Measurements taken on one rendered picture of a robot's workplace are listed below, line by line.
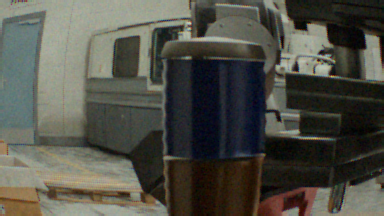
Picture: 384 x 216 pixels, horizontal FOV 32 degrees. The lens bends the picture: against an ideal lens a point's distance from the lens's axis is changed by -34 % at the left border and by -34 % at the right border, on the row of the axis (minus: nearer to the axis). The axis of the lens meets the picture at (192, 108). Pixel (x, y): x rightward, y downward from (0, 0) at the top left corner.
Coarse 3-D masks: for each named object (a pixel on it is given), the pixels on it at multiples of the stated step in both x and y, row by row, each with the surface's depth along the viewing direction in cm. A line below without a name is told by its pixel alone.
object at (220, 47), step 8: (176, 40) 34; (184, 40) 33; (192, 40) 33; (200, 40) 33; (208, 40) 33; (216, 40) 33; (224, 40) 33; (232, 40) 33; (168, 48) 34; (176, 48) 33; (184, 48) 33; (192, 48) 33; (200, 48) 33; (208, 48) 33; (216, 48) 33; (224, 48) 33; (232, 48) 33; (240, 48) 33; (248, 48) 33; (256, 48) 33; (160, 56) 34; (168, 56) 33; (176, 56) 33; (184, 56) 33; (192, 56) 33; (200, 56) 33; (208, 56) 33; (216, 56) 33; (224, 56) 32; (232, 56) 33; (240, 56) 33; (248, 56) 33; (256, 56) 33; (264, 56) 34
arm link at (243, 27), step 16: (192, 16) 77; (224, 16) 68; (240, 16) 68; (256, 16) 68; (272, 16) 78; (192, 32) 77; (208, 32) 68; (224, 32) 68; (240, 32) 68; (256, 32) 68; (272, 32) 77; (272, 48) 67; (272, 64) 67; (272, 80) 70
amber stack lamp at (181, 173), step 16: (176, 160) 34; (192, 160) 34; (208, 160) 34; (224, 160) 33; (240, 160) 33; (256, 160) 33; (176, 176) 33; (192, 176) 33; (208, 176) 33; (224, 176) 33; (240, 176) 33; (256, 176) 34; (176, 192) 33; (192, 192) 33; (208, 192) 33; (224, 192) 33; (240, 192) 33; (256, 192) 34; (176, 208) 34; (192, 208) 33; (208, 208) 33; (224, 208) 33; (240, 208) 33; (256, 208) 34
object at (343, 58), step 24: (336, 48) 60; (360, 48) 59; (288, 72) 63; (336, 72) 61; (360, 72) 59; (288, 96) 63; (312, 96) 60; (336, 96) 58; (360, 96) 54; (312, 120) 59; (336, 120) 56; (360, 120) 58; (264, 144) 60; (288, 144) 58; (312, 144) 55; (336, 144) 53; (360, 144) 55; (264, 168) 60; (288, 168) 58; (312, 168) 55; (336, 168) 53; (360, 168) 55; (336, 192) 55
